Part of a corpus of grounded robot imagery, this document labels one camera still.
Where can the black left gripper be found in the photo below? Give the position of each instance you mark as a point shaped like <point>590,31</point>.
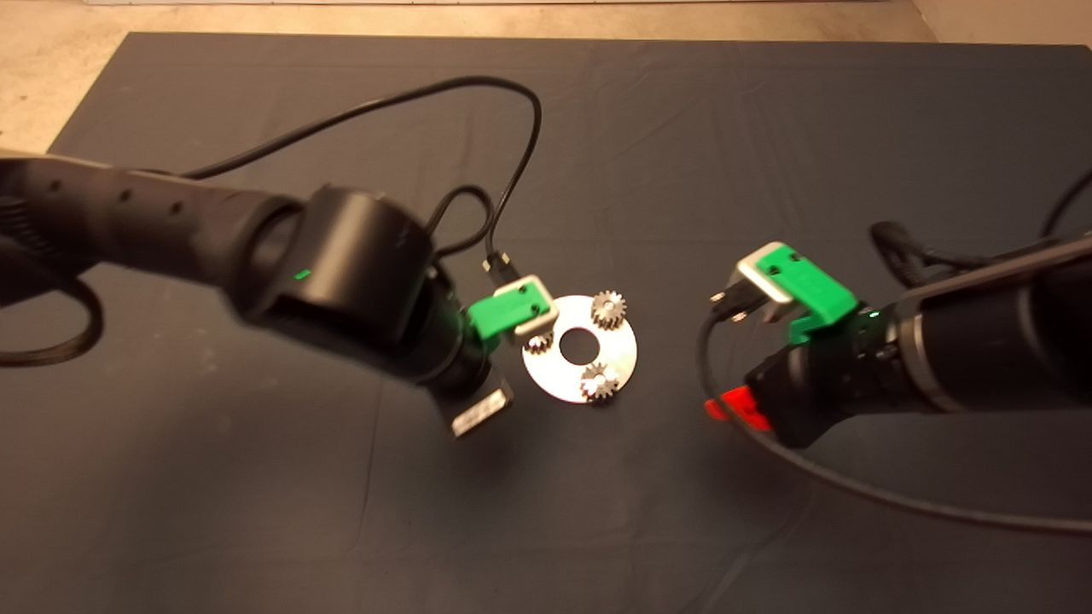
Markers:
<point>469,384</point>

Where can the green left camera mount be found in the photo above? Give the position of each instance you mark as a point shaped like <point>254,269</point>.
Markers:
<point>503,315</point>

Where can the green right camera mount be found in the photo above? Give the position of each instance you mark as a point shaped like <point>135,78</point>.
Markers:
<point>815,294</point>

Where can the round metal carrier plate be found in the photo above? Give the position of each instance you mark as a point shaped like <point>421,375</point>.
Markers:
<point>614,358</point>

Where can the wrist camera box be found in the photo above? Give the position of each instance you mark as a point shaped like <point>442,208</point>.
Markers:
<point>542,315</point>
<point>763,286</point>

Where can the dark steel planetary gear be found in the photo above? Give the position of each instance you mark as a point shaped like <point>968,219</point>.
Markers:
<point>599,384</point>
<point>608,310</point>

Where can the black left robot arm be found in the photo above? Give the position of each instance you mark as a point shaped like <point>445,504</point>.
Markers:
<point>256,247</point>

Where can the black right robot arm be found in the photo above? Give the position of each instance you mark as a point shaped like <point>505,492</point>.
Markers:
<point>1007,333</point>

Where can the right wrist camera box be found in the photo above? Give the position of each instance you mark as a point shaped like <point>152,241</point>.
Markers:
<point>763,286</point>

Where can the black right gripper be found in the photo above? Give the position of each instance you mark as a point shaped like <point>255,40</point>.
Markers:
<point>836,384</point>

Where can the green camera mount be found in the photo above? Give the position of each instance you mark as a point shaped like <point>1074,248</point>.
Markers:
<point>815,294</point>
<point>503,315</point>

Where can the shiny steel planetary gear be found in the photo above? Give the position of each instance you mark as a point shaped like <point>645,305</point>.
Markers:
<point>538,344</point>

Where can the dark grey table cloth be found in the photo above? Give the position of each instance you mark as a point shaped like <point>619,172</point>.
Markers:
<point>597,512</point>

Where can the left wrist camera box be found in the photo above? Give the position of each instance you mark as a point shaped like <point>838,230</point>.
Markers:
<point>542,315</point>

